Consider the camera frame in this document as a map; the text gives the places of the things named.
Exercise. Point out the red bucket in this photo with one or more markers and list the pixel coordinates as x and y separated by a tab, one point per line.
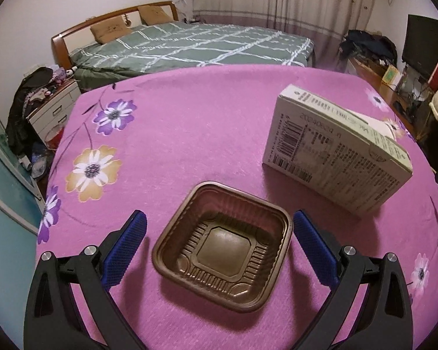
53	137

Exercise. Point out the sliding wardrobe door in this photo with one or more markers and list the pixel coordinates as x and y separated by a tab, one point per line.
20	199

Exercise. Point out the brown pillow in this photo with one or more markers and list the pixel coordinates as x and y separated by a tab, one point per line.
153	15
109	30

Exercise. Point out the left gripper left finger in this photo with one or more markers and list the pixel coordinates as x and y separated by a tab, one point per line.
52	318

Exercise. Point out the dark clothes pile on desk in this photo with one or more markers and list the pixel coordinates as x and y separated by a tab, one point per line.
369	46

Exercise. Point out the white nightstand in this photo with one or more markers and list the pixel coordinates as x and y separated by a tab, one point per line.
55	110

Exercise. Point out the brown plastic tray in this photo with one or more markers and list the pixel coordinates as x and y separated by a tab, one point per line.
225	245

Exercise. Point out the green white carton box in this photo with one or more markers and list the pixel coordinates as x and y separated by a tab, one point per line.
334	152

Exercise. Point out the left brown pillow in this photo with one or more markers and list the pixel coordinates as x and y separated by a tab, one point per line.
109	30

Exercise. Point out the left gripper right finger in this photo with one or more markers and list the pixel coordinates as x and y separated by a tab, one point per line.
384	319

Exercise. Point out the bed with green quilt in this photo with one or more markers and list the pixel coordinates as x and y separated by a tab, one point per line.
157	48

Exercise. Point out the black television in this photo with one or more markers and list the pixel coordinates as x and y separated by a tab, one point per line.
421	44

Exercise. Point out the pink floral tablecloth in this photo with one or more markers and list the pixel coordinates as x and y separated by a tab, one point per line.
146	142

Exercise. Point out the right brown pillow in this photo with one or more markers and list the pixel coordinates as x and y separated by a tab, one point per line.
153	15

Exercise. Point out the wooden desk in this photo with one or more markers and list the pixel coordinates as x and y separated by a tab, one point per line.
398	101

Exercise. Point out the pink white curtain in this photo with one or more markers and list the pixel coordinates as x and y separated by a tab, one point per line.
325	22

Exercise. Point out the black clothes pile on nightstand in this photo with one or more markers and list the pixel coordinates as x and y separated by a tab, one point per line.
20	134

